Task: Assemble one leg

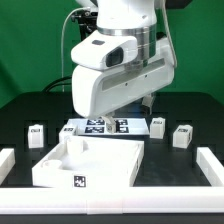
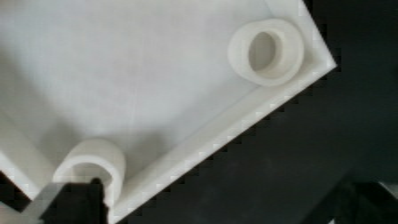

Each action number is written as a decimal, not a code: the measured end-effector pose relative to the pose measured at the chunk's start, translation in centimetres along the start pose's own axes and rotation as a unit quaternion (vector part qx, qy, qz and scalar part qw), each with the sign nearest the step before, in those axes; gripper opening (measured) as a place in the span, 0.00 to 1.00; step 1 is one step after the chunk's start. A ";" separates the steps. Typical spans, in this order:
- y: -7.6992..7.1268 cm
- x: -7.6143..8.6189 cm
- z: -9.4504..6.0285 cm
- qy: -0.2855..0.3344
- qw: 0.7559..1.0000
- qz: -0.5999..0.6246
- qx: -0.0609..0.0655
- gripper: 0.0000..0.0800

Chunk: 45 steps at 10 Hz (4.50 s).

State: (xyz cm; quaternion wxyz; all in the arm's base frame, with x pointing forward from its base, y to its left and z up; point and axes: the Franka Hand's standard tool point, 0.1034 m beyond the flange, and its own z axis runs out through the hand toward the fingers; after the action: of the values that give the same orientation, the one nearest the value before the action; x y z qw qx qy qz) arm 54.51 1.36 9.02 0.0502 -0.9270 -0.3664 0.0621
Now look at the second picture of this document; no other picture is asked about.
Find white square table top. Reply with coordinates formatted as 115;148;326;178
0;0;335;222

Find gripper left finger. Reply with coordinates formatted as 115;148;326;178
21;178;108;224

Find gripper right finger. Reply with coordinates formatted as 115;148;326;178
326;182;398;224

